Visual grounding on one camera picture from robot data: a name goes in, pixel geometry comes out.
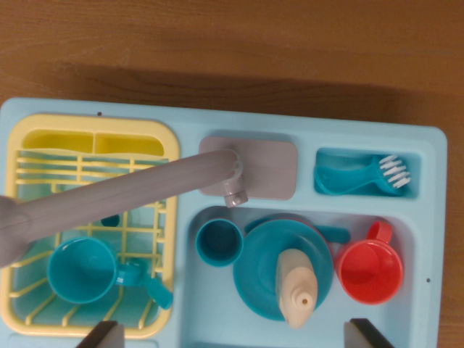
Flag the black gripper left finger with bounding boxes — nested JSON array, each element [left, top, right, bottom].
[[80, 320, 126, 348]]

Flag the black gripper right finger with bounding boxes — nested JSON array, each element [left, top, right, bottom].
[[343, 318, 396, 348]]

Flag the beige detergent bottle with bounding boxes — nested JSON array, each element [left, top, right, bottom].
[[277, 249, 319, 330]]

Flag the light blue toy sink unit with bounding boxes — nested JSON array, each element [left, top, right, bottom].
[[0, 96, 449, 348]]

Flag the teal toy utensil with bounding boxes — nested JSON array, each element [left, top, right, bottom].
[[146, 277, 174, 311]]

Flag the teal utensil under plates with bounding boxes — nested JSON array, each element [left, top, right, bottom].
[[244, 217, 351, 244]]

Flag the yellow dish drying rack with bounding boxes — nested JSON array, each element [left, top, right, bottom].
[[0, 114, 181, 340]]

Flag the teal toy plate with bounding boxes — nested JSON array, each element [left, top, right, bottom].
[[233, 220, 334, 322]]

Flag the grey toy faucet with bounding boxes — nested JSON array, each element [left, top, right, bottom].
[[0, 136, 299, 269]]

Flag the teal tumbler cup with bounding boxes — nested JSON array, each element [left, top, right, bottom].
[[195, 219, 244, 268]]

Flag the teal dish brush white bristles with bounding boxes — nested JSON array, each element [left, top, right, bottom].
[[313, 154, 413, 196]]

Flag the red mug with handle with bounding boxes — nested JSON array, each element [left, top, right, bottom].
[[335, 220, 405, 305]]

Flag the teal mug with handle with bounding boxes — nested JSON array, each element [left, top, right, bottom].
[[47, 237, 146, 305]]

